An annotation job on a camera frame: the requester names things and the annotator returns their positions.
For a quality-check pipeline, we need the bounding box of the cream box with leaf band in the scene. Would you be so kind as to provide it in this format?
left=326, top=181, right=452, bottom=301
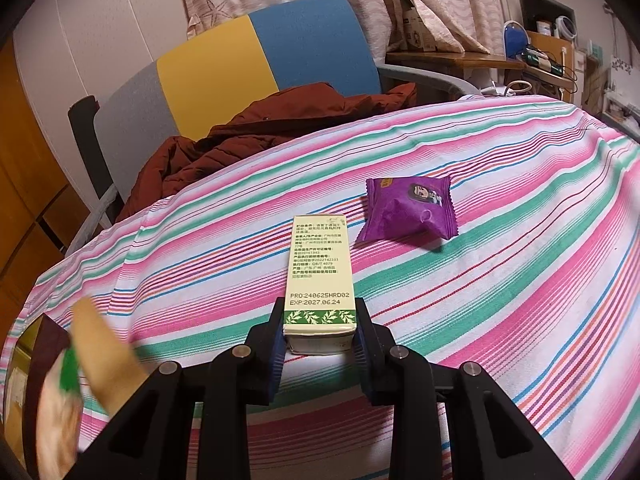
left=282, top=214, right=357, bottom=356

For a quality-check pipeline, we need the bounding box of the striped tablecloth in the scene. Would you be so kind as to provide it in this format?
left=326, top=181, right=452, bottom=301
left=0, top=94, right=640, bottom=480

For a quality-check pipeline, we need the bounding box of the grey yellow blue chair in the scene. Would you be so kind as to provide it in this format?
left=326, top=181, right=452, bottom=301
left=67, top=0, right=481, bottom=256

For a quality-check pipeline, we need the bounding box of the red-brown jacket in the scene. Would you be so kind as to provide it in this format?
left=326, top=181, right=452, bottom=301
left=116, top=82, right=418, bottom=223

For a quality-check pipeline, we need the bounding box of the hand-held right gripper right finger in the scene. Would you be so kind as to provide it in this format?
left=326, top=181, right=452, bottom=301
left=352, top=297, right=576, bottom=480

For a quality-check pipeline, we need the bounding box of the blue round object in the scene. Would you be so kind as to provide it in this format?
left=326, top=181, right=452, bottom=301
left=502, top=20, right=530, bottom=58

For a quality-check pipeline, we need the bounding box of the wooden desk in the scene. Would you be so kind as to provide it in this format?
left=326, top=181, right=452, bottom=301
left=385, top=50, right=526, bottom=73

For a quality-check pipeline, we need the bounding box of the cardboard box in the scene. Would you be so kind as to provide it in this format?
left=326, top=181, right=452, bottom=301
left=400, top=2, right=451, bottom=53

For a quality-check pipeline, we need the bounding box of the dark shelf unit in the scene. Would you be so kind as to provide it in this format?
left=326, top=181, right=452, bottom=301
left=520, top=0, right=576, bottom=61

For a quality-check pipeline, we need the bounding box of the white cable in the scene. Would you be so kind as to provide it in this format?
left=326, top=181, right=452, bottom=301
left=492, top=80, right=533, bottom=98

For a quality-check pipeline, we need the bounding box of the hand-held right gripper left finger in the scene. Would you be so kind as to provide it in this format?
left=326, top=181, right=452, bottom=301
left=65, top=297, right=288, bottom=480

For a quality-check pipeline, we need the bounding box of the purple snack packet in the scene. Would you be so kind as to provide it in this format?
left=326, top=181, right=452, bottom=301
left=356, top=175, right=460, bottom=245

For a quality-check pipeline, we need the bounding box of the wooden wardrobe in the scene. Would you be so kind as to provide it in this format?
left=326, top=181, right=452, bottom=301
left=0, top=35, right=83, bottom=341

